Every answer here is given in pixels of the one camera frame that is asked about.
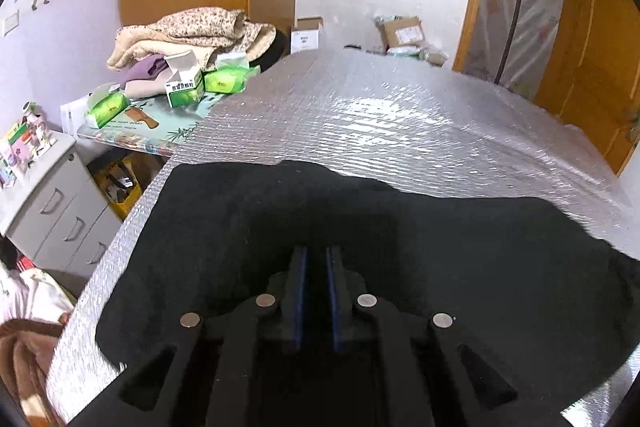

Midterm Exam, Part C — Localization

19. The wooden door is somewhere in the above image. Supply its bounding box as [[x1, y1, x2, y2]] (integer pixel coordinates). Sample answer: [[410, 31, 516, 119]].
[[557, 0, 640, 178]]

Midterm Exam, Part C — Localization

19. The green white carton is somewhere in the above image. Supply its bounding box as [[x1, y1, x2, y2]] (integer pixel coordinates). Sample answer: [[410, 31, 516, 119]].
[[165, 52, 206, 108]]

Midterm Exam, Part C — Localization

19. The green tissue pack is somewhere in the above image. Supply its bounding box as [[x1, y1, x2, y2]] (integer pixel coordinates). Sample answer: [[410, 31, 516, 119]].
[[215, 52, 248, 70], [204, 68, 251, 94], [84, 93, 131, 128]]

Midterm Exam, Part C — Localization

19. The black garment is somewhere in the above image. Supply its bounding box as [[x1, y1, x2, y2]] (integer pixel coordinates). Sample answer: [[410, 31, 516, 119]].
[[95, 160, 640, 427]]

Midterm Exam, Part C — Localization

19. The yellow bag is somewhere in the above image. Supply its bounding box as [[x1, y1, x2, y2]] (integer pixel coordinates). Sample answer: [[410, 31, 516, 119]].
[[90, 157, 146, 220]]

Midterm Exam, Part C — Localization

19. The wooden comb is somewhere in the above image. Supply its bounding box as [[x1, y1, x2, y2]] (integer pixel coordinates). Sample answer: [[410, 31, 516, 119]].
[[125, 107, 160, 130]]

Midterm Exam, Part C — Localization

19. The white box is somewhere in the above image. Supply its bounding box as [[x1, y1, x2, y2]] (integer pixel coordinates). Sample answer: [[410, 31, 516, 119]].
[[291, 17, 325, 55]]

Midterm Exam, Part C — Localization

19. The cardboard box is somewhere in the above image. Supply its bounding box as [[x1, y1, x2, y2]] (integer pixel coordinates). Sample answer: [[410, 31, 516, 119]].
[[376, 14, 425, 50]]

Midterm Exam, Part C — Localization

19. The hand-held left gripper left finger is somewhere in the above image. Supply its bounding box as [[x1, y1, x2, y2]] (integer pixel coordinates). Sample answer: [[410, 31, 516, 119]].
[[70, 246, 310, 427]]

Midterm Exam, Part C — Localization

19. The pale pink cloth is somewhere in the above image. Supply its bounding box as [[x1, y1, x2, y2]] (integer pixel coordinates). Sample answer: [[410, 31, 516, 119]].
[[125, 79, 171, 98]]

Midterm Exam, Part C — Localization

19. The pink white bedding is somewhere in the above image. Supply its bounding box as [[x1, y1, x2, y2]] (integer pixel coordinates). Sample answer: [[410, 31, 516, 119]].
[[0, 252, 76, 323]]

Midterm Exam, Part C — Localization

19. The purple cloth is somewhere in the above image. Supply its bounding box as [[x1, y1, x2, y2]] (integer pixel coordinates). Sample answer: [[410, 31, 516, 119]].
[[117, 56, 168, 88]]

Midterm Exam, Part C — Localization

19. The brown blanket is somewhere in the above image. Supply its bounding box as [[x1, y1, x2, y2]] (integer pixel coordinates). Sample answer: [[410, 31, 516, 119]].
[[0, 319, 66, 427]]

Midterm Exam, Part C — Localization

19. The group of colourful small cartons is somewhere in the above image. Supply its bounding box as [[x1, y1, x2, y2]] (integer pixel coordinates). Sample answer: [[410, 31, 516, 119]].
[[0, 102, 56, 188]]

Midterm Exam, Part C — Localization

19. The dark cloth bundle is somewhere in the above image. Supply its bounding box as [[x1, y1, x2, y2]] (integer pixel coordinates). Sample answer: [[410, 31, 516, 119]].
[[247, 29, 291, 72]]

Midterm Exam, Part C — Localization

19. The clear plastic door curtain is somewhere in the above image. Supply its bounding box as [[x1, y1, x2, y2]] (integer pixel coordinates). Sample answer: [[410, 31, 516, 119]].
[[470, 0, 568, 100]]

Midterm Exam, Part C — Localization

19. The wooden door frame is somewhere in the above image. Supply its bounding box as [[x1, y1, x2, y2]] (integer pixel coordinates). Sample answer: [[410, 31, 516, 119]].
[[452, 0, 598, 108]]

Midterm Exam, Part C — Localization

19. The grey drawer cabinet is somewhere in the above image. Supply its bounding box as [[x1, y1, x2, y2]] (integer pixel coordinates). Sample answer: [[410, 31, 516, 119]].
[[0, 132, 111, 278]]

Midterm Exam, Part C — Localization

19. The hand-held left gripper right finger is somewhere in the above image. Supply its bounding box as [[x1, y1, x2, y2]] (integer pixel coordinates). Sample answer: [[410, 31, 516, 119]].
[[325, 246, 568, 427]]

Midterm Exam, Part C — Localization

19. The printed side table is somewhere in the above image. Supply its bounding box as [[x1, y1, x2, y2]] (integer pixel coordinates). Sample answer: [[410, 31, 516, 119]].
[[60, 94, 221, 158]]

